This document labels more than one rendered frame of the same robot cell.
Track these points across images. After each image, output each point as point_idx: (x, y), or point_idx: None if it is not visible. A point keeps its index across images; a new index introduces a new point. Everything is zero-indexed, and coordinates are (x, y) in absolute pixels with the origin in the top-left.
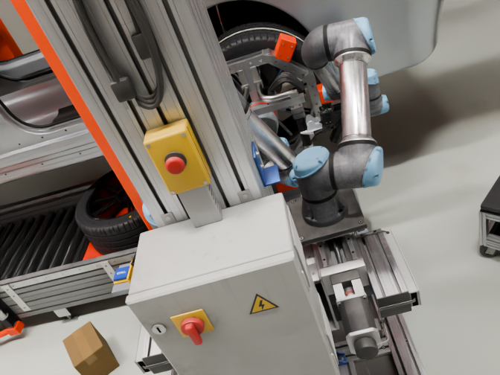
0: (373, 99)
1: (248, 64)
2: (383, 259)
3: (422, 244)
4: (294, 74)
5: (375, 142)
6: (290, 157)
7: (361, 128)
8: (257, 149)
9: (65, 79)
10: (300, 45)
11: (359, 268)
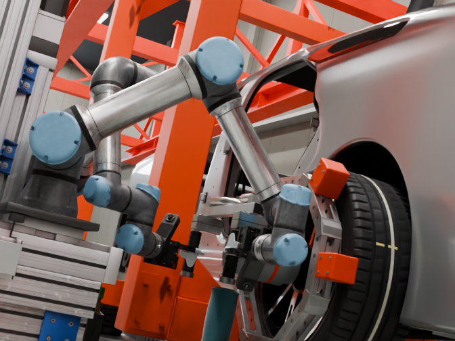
0: (275, 224)
1: (292, 183)
2: None
3: None
4: (311, 213)
5: (79, 116)
6: (100, 163)
7: (93, 103)
8: (20, 58)
9: (166, 109)
10: (362, 197)
11: None
